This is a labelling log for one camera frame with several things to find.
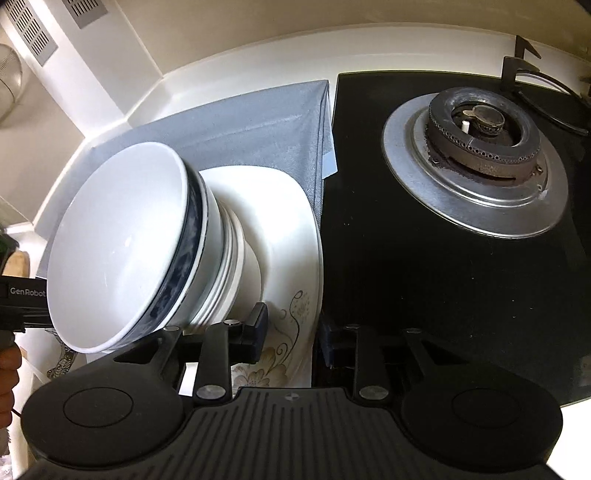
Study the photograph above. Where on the white floral square plate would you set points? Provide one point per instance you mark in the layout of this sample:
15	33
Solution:
281	217

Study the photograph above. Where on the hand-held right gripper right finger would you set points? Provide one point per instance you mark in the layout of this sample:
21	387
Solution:
328	345

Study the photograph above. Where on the grey vent grille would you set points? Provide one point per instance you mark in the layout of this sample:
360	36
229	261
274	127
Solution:
85	11
30	30

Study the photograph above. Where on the black pan support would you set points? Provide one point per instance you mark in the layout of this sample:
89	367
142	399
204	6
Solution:
540	78

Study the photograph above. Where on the grey fabric mat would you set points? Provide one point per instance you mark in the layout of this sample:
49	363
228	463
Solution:
272	129

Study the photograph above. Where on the plain white bowl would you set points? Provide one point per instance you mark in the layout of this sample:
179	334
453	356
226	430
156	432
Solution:
240	272

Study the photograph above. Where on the person's left hand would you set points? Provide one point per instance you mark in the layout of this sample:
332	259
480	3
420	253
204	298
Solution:
8	383

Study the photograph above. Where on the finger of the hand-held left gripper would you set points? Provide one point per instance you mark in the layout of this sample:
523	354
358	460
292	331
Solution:
37	322

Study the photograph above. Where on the teal swirl bowl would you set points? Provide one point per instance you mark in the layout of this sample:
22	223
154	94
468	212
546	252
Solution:
213	258

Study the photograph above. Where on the black glass gas stove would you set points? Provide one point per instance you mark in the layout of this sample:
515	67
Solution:
415	277

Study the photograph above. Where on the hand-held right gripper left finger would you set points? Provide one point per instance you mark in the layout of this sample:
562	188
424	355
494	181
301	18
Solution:
257	330

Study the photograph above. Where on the white bowl with blue pattern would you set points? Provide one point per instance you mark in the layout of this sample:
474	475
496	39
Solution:
115	249

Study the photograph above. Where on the metal strainer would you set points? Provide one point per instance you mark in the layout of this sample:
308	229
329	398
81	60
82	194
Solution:
9	85

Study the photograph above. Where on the round gas burner head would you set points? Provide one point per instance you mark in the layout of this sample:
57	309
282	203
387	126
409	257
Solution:
482	134

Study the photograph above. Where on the wooden board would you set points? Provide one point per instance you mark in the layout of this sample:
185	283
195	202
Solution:
19	264

